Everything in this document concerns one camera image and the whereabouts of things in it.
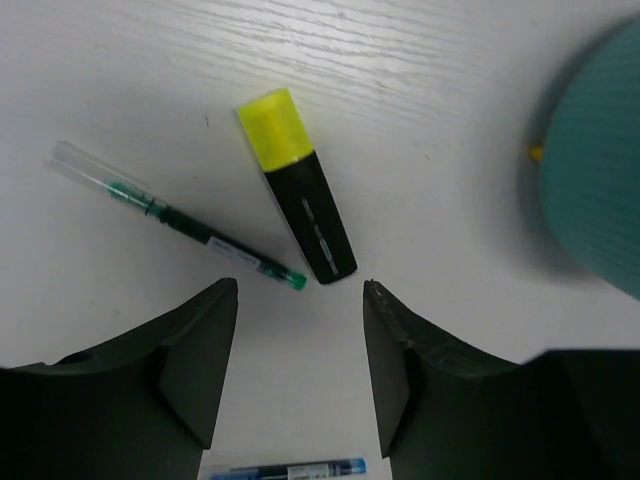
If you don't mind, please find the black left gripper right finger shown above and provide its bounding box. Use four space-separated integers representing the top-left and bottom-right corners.
363 280 639 479

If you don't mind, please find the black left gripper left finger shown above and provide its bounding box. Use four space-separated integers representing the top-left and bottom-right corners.
1 278 238 479

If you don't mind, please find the green gel pen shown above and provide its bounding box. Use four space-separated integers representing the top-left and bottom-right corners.
46 141 307 291

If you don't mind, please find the yellow black highlighter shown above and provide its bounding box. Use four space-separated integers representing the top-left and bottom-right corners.
236 88 358 285

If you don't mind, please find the teal round organizer container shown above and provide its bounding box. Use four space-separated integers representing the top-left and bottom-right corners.
538 19 639 298

